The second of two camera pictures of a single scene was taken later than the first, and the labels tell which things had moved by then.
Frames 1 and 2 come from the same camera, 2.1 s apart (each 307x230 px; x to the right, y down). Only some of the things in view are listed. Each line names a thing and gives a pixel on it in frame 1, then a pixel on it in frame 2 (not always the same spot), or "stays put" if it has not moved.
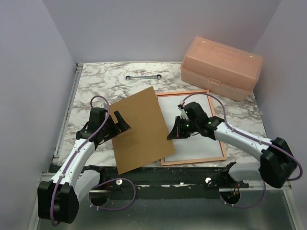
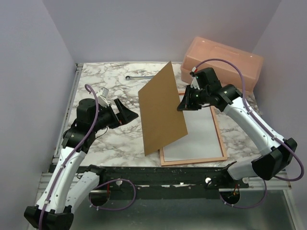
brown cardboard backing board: (146, 141) -> (162, 122)
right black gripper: (176, 132) -> (186, 100)
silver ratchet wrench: (157, 76) stays put
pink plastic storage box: (226, 70) stays put
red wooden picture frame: (193, 92) stays put
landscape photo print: (196, 146) stays put
